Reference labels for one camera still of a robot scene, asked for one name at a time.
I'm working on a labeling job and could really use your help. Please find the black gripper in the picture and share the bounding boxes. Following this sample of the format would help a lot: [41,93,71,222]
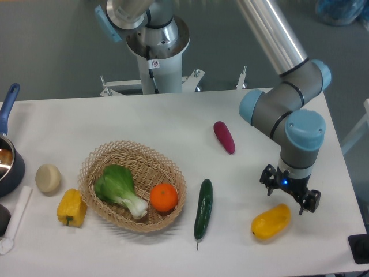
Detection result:
[259,164,321,215]

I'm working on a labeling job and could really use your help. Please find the yellow mango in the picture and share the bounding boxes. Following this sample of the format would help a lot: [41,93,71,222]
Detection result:
[251,204,291,241]

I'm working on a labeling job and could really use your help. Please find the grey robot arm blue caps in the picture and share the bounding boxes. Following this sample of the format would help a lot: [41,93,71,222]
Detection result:
[95,1,331,212]

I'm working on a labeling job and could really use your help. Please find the green cucumber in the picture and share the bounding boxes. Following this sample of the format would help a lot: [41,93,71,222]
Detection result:
[194,179,213,249]

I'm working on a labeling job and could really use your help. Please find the black device right edge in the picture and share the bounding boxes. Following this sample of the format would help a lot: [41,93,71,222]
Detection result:
[348,234,368,264]

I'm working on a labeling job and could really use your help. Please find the purple sweet potato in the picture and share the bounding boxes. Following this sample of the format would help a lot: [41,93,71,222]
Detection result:
[213,121,235,155]

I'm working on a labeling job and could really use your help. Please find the orange fruit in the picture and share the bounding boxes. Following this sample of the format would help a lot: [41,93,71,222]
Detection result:
[150,183,178,212]

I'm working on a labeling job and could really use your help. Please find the woven wicker basket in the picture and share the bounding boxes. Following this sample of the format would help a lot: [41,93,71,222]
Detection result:
[78,141,186,233]

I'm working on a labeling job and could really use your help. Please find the green bok choy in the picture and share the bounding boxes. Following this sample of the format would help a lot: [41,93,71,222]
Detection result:
[94,164,148,219]

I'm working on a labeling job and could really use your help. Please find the blue plastic bag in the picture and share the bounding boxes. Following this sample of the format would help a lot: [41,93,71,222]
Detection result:
[315,0,368,27]

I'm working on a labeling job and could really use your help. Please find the yellow bell pepper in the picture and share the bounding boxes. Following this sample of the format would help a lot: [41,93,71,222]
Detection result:
[57,189,87,227]

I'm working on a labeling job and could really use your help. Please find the beige round bun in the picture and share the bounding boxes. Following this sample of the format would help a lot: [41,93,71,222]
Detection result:
[35,164,61,193]

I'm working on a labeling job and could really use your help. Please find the dark round object left edge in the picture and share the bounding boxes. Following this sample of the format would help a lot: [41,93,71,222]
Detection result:
[0,204,11,237]

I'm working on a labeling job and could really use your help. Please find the white frame right edge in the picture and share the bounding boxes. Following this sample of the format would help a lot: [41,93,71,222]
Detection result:
[341,99,368,155]

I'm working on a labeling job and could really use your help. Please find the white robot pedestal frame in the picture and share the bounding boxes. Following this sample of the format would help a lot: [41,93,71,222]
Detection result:
[99,16,248,97]

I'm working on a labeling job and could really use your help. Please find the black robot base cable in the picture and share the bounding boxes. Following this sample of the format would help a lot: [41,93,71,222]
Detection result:
[145,45,160,95]

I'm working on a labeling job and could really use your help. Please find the blue saucepan with handle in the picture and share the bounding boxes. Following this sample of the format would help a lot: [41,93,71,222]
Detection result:
[1,83,25,197]

